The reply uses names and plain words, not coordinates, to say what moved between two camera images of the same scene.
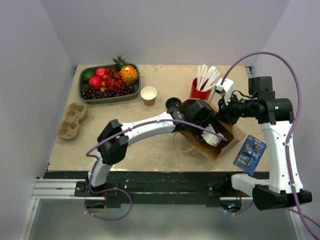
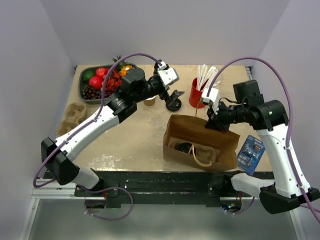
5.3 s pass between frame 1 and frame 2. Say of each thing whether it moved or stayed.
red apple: stayed
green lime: stayed
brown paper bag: moved
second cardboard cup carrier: stayed
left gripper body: moved
